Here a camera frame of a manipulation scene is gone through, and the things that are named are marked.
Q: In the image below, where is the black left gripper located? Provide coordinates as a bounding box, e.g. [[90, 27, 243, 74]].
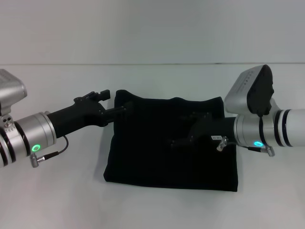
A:
[[46, 89, 134, 139]]

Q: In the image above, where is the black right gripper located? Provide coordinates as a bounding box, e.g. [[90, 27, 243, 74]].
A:
[[168, 110, 237, 150]]

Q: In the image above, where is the black shirt with FREE print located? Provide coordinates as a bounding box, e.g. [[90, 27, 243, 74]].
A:
[[103, 89, 240, 194]]

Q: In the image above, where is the grey left gripper cable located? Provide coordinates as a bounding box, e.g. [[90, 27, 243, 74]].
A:
[[29, 135, 70, 168]]

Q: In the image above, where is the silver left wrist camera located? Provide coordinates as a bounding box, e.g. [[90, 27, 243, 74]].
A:
[[0, 69, 28, 131]]

